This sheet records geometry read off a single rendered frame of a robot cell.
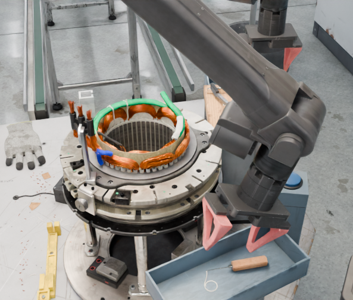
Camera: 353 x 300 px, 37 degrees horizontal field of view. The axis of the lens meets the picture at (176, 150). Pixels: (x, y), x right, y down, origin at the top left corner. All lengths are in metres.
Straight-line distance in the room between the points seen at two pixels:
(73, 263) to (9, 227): 0.23
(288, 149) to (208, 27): 0.18
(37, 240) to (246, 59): 0.83
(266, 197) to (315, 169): 2.02
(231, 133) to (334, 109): 2.55
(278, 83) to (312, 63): 3.05
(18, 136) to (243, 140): 1.02
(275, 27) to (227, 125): 0.45
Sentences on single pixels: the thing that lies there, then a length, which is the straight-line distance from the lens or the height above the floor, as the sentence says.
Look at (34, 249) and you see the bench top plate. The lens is 1.31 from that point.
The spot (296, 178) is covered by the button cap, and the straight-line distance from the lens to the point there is 1.07.
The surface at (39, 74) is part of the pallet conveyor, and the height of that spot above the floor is 0.76.
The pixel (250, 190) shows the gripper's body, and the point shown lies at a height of 1.23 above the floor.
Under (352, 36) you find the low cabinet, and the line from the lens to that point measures 3.60.
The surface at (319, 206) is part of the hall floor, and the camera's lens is 2.57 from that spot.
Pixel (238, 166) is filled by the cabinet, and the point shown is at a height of 0.96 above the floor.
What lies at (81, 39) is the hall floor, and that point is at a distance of 4.01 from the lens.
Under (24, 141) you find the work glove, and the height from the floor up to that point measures 0.80.
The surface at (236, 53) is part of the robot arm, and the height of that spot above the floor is 1.44.
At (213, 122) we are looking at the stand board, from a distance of 1.17.
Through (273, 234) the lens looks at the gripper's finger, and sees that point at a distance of 0.82.
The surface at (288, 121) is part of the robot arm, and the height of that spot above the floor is 1.36.
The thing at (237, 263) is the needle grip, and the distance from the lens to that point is 0.90.
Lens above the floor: 1.73
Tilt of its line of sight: 38 degrees down
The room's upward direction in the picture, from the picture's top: straight up
